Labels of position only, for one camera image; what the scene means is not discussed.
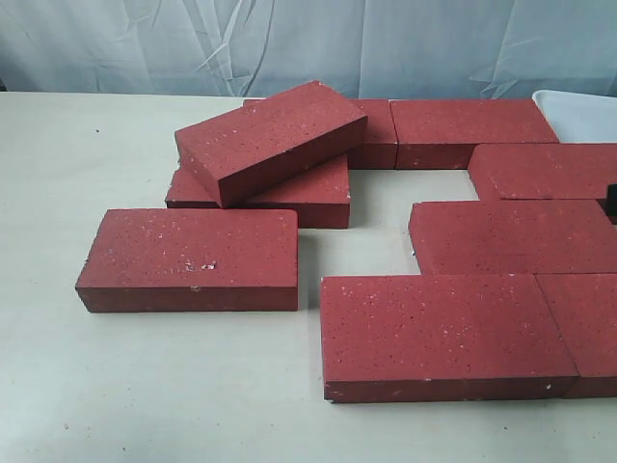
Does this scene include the wrinkled white backdrop cloth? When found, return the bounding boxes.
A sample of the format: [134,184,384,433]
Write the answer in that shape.
[1,1,616,98]

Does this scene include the large front red brick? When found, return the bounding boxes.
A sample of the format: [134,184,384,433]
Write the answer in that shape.
[320,274,579,403]

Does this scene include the white plastic tray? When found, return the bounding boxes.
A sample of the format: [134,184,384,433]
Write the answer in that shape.
[532,90,617,144]

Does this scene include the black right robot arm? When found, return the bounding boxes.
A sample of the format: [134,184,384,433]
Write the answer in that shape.
[605,183,617,210]

